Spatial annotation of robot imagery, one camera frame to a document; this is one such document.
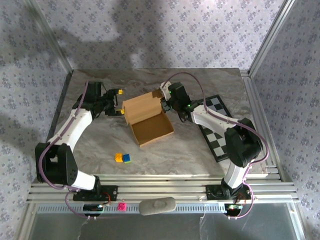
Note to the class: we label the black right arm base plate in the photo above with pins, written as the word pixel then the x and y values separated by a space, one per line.
pixel 211 196

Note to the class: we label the aluminium frame post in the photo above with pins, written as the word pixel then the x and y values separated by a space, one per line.
pixel 270 37
pixel 52 37

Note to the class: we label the aluminium side rails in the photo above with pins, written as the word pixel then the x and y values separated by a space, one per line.
pixel 250 85

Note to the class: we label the aluminium frame rails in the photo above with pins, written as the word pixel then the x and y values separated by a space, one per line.
pixel 162 187

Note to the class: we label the black grey chessboard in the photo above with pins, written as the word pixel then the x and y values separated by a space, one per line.
pixel 217 107

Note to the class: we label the pink toy brick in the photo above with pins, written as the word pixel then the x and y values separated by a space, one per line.
pixel 122 207

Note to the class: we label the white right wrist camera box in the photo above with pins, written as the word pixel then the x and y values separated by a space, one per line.
pixel 164 88

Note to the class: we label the black left controller board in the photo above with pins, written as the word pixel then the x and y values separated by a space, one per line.
pixel 92 208

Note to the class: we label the black right controller board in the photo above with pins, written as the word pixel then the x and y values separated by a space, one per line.
pixel 233 208

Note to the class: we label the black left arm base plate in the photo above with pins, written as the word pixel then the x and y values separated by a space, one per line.
pixel 111 192

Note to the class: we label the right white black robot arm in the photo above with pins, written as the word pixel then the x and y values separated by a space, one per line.
pixel 242 147

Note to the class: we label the orange toy brick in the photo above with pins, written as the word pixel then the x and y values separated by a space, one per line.
pixel 118 158

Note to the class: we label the grey oval pad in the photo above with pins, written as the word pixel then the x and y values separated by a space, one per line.
pixel 157 206

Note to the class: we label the blue green toy brick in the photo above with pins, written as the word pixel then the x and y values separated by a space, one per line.
pixel 127 158

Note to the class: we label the black controller board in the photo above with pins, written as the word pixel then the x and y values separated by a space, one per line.
pixel 92 208
pixel 233 208

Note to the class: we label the brown cardboard paper box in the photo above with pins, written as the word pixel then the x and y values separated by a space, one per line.
pixel 152 130

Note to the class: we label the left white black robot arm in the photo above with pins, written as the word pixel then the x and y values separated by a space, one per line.
pixel 60 165

